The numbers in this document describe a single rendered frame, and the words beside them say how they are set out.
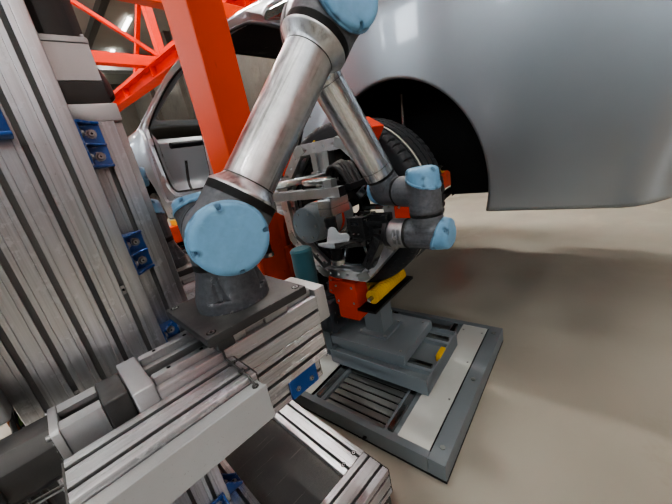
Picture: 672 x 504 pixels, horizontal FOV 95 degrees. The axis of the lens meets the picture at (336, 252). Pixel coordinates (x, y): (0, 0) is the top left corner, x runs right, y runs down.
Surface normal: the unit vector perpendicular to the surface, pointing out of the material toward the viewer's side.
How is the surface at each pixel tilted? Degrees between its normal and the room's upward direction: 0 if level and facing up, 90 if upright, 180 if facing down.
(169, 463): 90
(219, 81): 90
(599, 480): 0
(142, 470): 0
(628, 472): 0
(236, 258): 96
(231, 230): 96
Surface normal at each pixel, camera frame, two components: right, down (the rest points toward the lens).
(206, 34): 0.77, 0.06
